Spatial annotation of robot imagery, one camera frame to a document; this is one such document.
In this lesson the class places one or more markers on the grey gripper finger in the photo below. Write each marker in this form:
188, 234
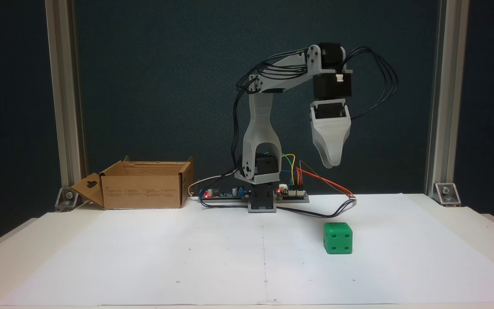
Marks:
332, 143

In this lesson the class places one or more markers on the green dice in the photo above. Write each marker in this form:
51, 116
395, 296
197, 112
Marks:
338, 238

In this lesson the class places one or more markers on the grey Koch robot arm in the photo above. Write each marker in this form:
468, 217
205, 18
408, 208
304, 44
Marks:
264, 124

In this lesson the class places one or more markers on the blue circuit board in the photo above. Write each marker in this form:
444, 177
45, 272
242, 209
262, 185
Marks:
223, 194

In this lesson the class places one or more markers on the brown cardboard box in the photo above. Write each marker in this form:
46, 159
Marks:
144, 191

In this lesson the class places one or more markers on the aluminium frame post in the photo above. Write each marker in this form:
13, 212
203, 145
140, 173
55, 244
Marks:
64, 86
446, 86

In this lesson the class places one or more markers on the metal corner bracket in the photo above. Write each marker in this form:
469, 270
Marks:
67, 198
447, 194

